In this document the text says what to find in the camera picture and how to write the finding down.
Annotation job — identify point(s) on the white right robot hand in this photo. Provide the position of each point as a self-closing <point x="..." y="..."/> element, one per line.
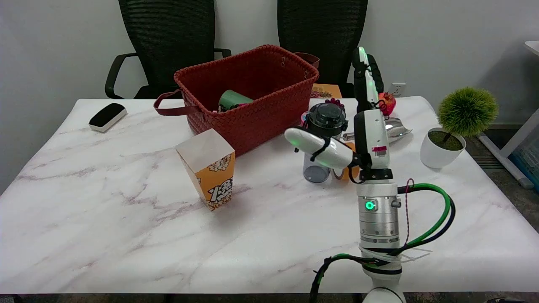
<point x="372" y="139"/>

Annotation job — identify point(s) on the orange white popcorn box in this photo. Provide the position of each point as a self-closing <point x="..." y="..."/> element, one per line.
<point x="210" y="168"/>

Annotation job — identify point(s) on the flat orange printed box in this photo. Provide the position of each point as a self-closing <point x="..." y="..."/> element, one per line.
<point x="326" y="90"/>

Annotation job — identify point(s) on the shiny metal scoop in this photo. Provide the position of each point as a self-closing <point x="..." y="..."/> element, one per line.
<point x="398" y="131"/>

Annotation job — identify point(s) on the red pomegranate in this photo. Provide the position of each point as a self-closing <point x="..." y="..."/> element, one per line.
<point x="389" y="104"/>

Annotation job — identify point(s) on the orange tape roll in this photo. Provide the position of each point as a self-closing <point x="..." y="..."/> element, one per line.
<point x="351" y="172"/>

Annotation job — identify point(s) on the grey bottle with black lid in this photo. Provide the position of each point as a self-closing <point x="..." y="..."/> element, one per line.
<point x="326" y="118"/>

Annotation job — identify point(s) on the dark red grape bunch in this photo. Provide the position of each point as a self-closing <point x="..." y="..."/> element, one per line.
<point x="336" y="102"/>

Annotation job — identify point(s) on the small pink blue object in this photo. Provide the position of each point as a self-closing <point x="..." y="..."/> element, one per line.
<point x="304" y="118"/>

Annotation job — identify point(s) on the green ball plant white pot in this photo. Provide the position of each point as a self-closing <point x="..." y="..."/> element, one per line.
<point x="465" y="111"/>

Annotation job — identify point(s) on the red woven basket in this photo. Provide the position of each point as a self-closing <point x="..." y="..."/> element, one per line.
<point x="257" y="113"/>

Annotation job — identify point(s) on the black mesh office chair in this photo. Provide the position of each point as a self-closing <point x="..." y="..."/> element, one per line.
<point x="320" y="29"/>
<point x="168" y="38"/>

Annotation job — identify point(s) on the green plastic cup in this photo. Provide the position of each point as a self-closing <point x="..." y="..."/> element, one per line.
<point x="231" y="100"/>

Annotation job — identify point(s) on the black white board eraser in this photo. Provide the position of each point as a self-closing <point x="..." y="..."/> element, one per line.
<point x="107" y="115"/>

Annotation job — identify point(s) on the white wall socket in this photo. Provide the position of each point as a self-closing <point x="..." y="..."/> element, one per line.
<point x="398" y="89"/>

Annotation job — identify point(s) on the white desk frame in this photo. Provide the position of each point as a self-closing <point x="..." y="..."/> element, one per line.
<point x="520" y="132"/>

